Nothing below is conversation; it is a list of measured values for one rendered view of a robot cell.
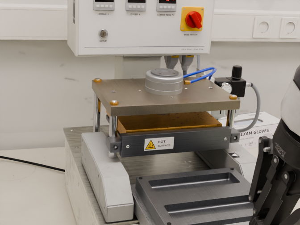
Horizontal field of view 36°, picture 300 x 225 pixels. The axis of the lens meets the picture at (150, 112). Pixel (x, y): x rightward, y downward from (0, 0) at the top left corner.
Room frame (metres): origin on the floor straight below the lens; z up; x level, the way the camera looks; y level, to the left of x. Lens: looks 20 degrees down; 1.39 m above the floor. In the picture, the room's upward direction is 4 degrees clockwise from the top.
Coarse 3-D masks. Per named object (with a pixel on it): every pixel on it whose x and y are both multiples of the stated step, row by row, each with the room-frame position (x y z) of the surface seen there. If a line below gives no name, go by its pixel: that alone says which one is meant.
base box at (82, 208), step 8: (72, 160) 0.99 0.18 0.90; (72, 168) 0.99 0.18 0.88; (72, 176) 0.99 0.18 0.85; (72, 184) 0.99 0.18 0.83; (80, 184) 0.89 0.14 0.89; (72, 192) 0.99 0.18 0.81; (80, 192) 0.89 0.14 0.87; (72, 200) 0.99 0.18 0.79; (80, 200) 0.89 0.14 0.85; (88, 200) 0.80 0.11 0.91; (72, 208) 0.99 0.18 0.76; (80, 208) 0.89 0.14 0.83; (88, 208) 0.80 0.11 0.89; (80, 216) 0.89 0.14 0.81; (88, 216) 0.80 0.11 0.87; (80, 224) 0.89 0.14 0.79; (88, 224) 0.80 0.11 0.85; (96, 224) 0.73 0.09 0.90
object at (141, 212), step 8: (136, 192) 0.73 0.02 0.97; (136, 200) 0.71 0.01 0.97; (136, 208) 0.70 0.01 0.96; (144, 208) 0.68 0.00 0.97; (136, 216) 0.70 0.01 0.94; (144, 216) 0.66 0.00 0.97; (144, 224) 0.66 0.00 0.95; (152, 224) 0.64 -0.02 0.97; (232, 224) 0.59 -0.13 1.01; (240, 224) 0.59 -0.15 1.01; (248, 224) 0.59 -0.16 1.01
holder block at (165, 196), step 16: (144, 176) 0.75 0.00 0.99; (160, 176) 0.75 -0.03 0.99; (176, 176) 0.76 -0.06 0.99; (192, 176) 0.77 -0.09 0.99; (208, 176) 0.78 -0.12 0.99; (224, 176) 0.79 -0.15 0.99; (240, 176) 0.78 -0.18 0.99; (144, 192) 0.70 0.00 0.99; (160, 192) 0.70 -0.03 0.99; (176, 192) 0.70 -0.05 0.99; (192, 192) 0.70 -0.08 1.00; (208, 192) 0.71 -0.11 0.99; (224, 192) 0.71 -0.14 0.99; (240, 192) 0.71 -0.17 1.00; (160, 208) 0.64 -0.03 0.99; (176, 208) 0.66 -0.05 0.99; (192, 208) 0.67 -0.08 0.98; (208, 208) 0.68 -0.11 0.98; (224, 208) 0.68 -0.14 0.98; (240, 208) 0.69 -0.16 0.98; (160, 224) 0.62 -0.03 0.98; (176, 224) 0.60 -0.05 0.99; (192, 224) 0.61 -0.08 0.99; (208, 224) 0.62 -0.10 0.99; (224, 224) 0.63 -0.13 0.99
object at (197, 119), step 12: (108, 120) 0.94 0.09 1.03; (120, 120) 0.86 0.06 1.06; (132, 120) 0.87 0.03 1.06; (144, 120) 0.87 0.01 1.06; (156, 120) 0.88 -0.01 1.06; (168, 120) 0.88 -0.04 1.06; (180, 120) 0.89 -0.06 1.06; (192, 120) 0.89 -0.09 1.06; (204, 120) 0.89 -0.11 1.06; (216, 120) 0.90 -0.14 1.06; (120, 132) 0.85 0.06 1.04; (132, 132) 0.82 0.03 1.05
